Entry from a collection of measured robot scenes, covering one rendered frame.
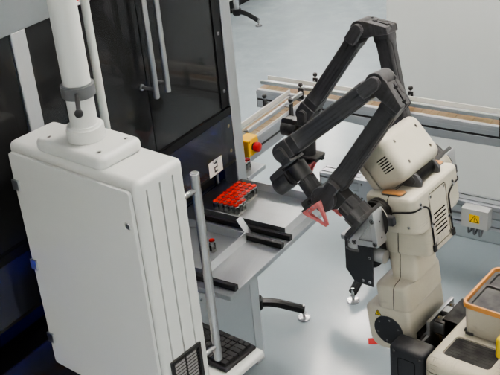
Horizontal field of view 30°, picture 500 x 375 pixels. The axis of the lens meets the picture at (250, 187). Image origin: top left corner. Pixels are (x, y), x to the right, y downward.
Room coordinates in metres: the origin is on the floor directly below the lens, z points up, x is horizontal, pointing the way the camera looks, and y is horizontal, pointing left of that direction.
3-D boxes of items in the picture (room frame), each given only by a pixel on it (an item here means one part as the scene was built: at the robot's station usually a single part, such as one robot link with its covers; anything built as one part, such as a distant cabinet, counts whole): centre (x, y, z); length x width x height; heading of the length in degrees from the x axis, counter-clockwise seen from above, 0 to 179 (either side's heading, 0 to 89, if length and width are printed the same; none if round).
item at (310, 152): (2.96, -0.22, 1.13); 0.10 x 0.07 x 0.07; 54
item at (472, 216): (3.44, -0.95, 0.50); 0.12 x 0.05 x 0.09; 55
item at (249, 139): (3.33, 0.00, 0.99); 0.08 x 0.07 x 0.07; 55
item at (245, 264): (2.88, 0.09, 0.87); 0.70 x 0.48 x 0.02; 145
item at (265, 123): (3.65, -0.05, 0.92); 0.69 x 0.16 x 0.16; 145
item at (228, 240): (2.78, 0.24, 0.90); 0.34 x 0.26 x 0.04; 55
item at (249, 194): (3.05, 0.03, 0.90); 0.18 x 0.02 x 0.05; 145
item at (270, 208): (3.00, -0.04, 0.90); 0.34 x 0.26 x 0.04; 55
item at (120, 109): (2.69, 0.44, 1.50); 0.47 x 0.01 x 0.59; 145
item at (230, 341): (2.36, 0.22, 0.82); 0.40 x 0.14 x 0.02; 48
